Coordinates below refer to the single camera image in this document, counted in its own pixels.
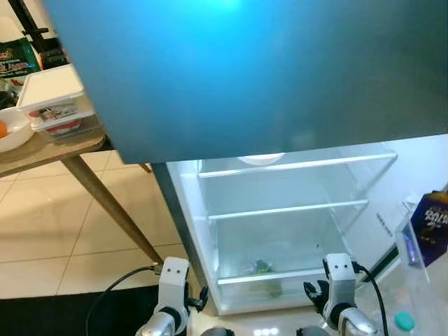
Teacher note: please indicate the grey fridge door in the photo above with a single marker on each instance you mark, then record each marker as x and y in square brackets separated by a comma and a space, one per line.
[441, 315]

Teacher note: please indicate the glass fridge shelf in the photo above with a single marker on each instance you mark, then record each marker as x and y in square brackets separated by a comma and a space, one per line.
[266, 275]
[287, 209]
[294, 164]

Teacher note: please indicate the grey steel fridge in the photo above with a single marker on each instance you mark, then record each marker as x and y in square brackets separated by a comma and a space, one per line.
[245, 70]

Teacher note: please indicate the black robot left foot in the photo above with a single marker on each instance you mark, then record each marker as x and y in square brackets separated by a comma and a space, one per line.
[217, 332]

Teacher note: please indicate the green vegetable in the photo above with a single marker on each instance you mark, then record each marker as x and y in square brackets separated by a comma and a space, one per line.
[262, 266]

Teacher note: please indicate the blue chocolate milk carton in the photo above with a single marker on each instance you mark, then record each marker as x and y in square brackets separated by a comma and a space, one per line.
[430, 231]

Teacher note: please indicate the black floor mat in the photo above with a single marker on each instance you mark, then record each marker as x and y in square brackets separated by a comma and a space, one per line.
[42, 315]

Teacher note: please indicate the wooden table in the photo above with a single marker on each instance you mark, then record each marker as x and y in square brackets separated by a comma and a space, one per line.
[49, 150]

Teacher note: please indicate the orange fruit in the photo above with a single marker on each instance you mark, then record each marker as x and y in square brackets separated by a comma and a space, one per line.
[3, 129]

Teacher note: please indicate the white lidded plastic container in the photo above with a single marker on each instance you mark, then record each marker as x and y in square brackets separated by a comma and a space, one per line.
[49, 84]

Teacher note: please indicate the green stock powder bag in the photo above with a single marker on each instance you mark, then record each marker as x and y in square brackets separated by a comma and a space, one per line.
[17, 59]

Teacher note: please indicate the black metal stand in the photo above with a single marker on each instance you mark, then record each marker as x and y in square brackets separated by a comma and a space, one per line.
[35, 31]

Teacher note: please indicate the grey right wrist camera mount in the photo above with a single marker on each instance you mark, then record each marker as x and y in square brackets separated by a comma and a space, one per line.
[339, 273]

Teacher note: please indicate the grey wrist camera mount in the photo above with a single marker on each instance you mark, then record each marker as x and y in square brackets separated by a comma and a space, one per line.
[339, 273]
[173, 276]

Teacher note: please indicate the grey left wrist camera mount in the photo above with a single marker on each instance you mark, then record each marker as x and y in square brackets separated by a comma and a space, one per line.
[173, 276]

